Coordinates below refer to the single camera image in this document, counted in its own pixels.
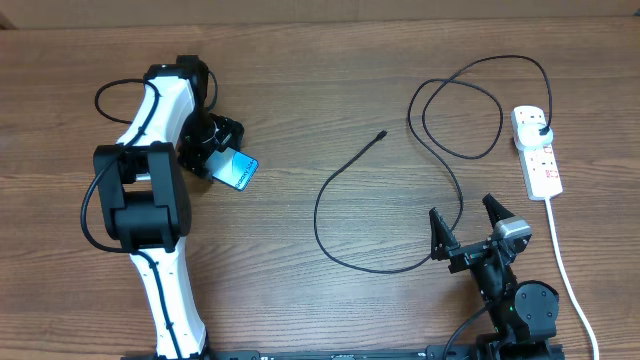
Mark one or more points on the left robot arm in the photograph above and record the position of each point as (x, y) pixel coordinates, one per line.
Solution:
(144, 199)

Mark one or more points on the white charger plug adapter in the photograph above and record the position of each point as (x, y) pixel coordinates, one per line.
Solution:
(529, 137)

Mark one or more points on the Samsung Galaxy smartphone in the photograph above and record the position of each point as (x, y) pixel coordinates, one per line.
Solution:
(232, 168)

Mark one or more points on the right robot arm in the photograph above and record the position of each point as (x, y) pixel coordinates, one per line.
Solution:
(523, 314)

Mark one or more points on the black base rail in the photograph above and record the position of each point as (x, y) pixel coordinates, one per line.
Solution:
(340, 355)

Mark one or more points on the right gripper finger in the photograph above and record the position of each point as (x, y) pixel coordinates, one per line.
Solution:
(495, 210)
(443, 241)

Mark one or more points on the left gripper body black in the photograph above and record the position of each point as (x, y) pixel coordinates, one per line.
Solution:
(205, 132)

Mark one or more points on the white power strip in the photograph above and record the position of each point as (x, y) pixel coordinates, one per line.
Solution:
(539, 166)

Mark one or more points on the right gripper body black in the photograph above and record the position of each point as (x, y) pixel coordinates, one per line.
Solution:
(466, 256)

